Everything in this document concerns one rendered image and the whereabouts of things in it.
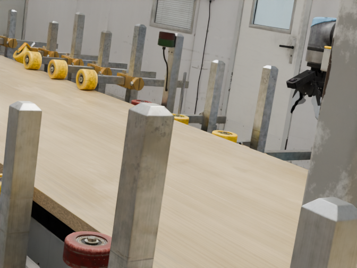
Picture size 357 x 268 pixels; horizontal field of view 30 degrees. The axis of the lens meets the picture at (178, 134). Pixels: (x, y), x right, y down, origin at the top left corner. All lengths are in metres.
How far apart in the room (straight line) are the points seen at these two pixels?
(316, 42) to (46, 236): 1.40
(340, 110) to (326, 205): 0.15
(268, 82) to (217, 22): 4.68
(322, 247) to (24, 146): 0.55
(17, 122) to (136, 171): 0.30
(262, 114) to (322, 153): 1.45
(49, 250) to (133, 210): 0.68
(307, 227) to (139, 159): 0.23
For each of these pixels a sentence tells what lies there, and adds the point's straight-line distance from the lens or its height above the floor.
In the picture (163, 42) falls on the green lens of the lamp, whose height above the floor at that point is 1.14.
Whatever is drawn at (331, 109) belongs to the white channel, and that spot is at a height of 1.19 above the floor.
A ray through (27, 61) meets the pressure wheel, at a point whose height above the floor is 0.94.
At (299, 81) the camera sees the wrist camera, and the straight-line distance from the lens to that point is 2.41.
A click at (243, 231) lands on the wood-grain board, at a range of 1.19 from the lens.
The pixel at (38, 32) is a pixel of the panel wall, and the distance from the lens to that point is 10.90.
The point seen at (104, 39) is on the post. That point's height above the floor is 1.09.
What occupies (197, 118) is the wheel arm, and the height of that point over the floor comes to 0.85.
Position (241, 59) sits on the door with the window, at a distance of 6.38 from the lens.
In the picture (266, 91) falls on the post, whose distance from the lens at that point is 2.08.
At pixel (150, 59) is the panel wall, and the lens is 7.75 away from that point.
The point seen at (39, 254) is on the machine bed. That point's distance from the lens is 1.40.
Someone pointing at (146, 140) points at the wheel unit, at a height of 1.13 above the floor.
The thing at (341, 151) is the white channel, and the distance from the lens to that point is 0.63.
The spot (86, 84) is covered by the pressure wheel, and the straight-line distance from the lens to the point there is 2.59.
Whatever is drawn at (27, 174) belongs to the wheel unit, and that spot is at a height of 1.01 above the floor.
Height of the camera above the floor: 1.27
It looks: 11 degrees down
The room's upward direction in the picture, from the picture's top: 8 degrees clockwise
